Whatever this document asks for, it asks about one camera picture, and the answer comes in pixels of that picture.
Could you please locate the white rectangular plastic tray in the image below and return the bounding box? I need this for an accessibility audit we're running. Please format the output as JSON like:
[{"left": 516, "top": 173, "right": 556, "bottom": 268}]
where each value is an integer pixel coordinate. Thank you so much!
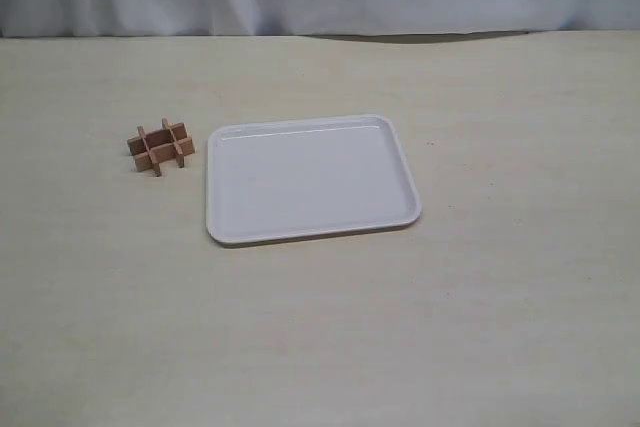
[{"left": 206, "top": 114, "right": 422, "bottom": 246}]

